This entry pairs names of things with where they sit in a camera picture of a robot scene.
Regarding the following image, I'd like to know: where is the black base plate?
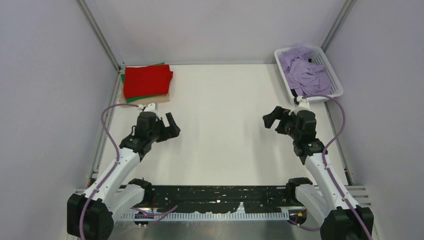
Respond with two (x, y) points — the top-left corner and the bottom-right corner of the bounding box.
(135, 185), (303, 214)

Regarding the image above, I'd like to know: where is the folded green t shirt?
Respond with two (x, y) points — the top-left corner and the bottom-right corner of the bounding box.
(118, 65), (159, 103)

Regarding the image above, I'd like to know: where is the black garment in basket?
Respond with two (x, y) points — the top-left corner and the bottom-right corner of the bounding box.
(290, 89), (298, 98)

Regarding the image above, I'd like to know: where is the aluminium frame post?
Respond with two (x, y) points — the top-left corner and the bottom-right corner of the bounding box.
(321, 0), (357, 52)
(76, 0), (125, 73)

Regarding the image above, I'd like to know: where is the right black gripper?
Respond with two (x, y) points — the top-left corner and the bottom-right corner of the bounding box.
(262, 105), (301, 141)

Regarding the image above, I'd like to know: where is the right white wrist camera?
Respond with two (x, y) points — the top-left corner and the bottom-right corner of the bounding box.
(289, 96), (310, 116)

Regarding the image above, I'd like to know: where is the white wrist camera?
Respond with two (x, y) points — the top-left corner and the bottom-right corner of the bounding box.
(289, 96), (310, 116)
(136, 102), (161, 119)

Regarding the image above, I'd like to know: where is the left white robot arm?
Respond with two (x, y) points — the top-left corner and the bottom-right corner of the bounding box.
(66, 110), (181, 240)

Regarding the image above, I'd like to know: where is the red t shirt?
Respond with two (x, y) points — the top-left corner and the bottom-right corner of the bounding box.
(123, 64), (174, 99)

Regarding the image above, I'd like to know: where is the white slotted cable duct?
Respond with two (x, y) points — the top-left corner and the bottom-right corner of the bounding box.
(115, 211), (291, 222)

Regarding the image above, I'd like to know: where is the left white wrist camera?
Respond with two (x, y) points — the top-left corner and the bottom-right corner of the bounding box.
(136, 102), (161, 119)

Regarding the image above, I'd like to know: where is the white plastic basket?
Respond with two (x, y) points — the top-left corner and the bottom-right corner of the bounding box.
(274, 44), (344, 105)

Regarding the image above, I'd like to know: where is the folded beige t shirt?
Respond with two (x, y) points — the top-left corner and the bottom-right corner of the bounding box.
(118, 92), (170, 105)

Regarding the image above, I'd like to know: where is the right aluminium frame post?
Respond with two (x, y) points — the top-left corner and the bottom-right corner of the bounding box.
(321, 0), (357, 52)

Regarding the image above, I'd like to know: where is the left aluminium frame post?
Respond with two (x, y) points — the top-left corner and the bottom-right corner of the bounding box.
(76, 0), (125, 73)

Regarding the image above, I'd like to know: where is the aluminium front rail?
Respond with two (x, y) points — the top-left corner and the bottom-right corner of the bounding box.
(70, 185), (373, 212)

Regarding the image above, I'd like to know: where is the lilac t shirt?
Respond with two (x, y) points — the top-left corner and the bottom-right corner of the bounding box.
(279, 45), (331, 97)

